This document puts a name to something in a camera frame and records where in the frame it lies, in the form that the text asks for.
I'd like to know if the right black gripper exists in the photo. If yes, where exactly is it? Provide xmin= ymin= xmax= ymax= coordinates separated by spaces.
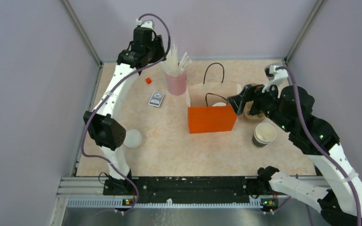
xmin=227 ymin=79 xmax=293 ymax=132

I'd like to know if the white plastic cup lid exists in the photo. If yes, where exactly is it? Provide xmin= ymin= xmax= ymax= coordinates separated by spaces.
xmin=212 ymin=102 xmax=227 ymax=107

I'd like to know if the orange paper bag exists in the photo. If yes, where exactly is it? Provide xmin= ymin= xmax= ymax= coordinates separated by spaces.
xmin=185 ymin=63 xmax=242 ymax=134

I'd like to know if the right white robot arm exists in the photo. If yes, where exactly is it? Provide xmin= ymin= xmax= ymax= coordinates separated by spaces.
xmin=227 ymin=85 xmax=362 ymax=226

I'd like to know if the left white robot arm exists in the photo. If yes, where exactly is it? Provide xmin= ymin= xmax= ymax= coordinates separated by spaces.
xmin=83 ymin=24 xmax=165 ymax=195

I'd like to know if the white wrapped straws bundle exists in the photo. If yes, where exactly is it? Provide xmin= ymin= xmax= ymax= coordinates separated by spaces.
xmin=159 ymin=44 xmax=192 ymax=78

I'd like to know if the small orange cube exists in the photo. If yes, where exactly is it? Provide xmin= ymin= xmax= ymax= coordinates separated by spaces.
xmin=145 ymin=78 xmax=152 ymax=84

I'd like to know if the stack of paper cups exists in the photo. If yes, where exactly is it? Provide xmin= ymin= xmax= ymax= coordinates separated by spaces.
xmin=252 ymin=123 xmax=277 ymax=148

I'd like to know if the pink straw holder cup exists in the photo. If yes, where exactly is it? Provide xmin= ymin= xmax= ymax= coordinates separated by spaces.
xmin=165 ymin=72 xmax=187 ymax=96

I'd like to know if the blue playing card box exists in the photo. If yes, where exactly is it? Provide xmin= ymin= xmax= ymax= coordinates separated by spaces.
xmin=148 ymin=91 xmax=165 ymax=108

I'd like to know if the stack of white lids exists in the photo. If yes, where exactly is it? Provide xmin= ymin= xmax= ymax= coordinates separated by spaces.
xmin=123 ymin=129 xmax=142 ymax=149

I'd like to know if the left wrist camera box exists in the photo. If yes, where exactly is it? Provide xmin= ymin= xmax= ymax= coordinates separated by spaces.
xmin=136 ymin=18 xmax=154 ymax=30

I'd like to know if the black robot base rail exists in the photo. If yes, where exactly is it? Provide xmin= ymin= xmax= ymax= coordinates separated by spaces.
xmin=103 ymin=176 xmax=279 ymax=211

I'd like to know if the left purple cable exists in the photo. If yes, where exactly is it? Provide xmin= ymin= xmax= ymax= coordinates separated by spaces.
xmin=80 ymin=13 xmax=172 ymax=214

